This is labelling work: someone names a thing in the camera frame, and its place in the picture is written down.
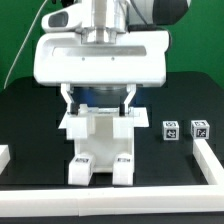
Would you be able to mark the white U-shaped obstacle fence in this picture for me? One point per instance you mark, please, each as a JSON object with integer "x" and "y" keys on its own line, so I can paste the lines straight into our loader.
{"x": 130, "y": 200}

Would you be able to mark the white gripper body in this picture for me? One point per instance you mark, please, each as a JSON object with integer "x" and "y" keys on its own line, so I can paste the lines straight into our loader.
{"x": 135, "y": 58}

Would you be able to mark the white part at left edge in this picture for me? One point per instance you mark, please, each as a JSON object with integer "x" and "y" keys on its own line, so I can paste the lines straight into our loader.
{"x": 4, "y": 157}

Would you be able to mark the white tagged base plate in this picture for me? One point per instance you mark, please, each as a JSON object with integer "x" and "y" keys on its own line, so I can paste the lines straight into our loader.
{"x": 140, "y": 118}

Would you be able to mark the white tagged cube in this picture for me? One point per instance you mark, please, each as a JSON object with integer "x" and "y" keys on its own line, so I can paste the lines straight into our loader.
{"x": 170, "y": 130}
{"x": 200, "y": 129}

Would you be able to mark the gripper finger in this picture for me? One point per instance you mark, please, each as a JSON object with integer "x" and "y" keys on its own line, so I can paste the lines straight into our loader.
{"x": 124, "y": 107}
{"x": 66, "y": 92}

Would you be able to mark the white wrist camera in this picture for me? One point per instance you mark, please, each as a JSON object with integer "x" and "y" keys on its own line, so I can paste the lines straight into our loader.
{"x": 64, "y": 20}

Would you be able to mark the white chair back frame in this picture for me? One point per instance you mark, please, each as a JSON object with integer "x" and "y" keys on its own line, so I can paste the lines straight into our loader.
{"x": 101, "y": 122}

